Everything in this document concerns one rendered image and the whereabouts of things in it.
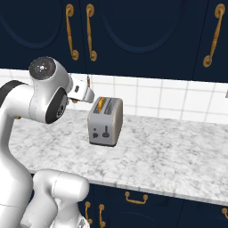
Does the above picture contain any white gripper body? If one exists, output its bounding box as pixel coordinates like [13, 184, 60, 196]
[83, 87, 96, 104]

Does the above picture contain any golden bread slice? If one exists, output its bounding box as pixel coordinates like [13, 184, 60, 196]
[97, 97, 107, 115]

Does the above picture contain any grey two-slot toaster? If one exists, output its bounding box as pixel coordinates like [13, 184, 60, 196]
[86, 96, 124, 148]

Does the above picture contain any dark toaster lever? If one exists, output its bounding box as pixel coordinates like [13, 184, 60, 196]
[102, 125, 111, 138]

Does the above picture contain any navy base cupboard door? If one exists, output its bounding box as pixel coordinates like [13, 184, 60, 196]
[94, 184, 118, 228]
[77, 183, 97, 228]

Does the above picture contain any navy drawer front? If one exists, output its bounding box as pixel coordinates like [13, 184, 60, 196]
[181, 199, 228, 228]
[114, 186, 186, 228]

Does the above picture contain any navy wall cupboard door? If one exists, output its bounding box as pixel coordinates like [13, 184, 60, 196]
[79, 0, 210, 81]
[191, 0, 228, 85]
[0, 0, 86, 74]

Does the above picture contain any brass base cupboard handle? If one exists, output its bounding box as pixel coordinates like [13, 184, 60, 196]
[98, 203, 107, 228]
[84, 201, 94, 226]

